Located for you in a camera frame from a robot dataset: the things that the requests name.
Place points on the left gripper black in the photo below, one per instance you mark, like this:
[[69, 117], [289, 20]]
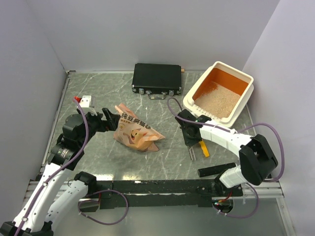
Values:
[[110, 124]]

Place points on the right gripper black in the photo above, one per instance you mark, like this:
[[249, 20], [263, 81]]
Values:
[[188, 141]]

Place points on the yellow plastic litter scoop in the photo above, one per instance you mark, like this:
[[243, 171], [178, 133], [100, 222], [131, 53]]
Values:
[[204, 149]]

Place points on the pink cat litter bag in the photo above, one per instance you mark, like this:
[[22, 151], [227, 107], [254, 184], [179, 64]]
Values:
[[134, 133]]

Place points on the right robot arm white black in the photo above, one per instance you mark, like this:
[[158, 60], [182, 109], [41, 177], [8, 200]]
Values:
[[256, 158]]

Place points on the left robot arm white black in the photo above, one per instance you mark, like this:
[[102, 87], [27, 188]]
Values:
[[45, 210]]

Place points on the clean litter granules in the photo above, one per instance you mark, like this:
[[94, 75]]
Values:
[[219, 102]]

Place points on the cream orange litter box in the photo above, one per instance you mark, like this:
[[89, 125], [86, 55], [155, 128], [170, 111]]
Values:
[[227, 76]]

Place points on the black speckled microphone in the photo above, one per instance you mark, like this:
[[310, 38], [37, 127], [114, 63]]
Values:
[[215, 170]]

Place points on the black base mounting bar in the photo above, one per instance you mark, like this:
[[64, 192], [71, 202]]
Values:
[[159, 193]]

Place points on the black carrying case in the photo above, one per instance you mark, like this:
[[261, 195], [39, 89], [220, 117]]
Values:
[[152, 78]]

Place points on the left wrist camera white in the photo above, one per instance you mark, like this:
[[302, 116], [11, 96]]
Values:
[[87, 104]]

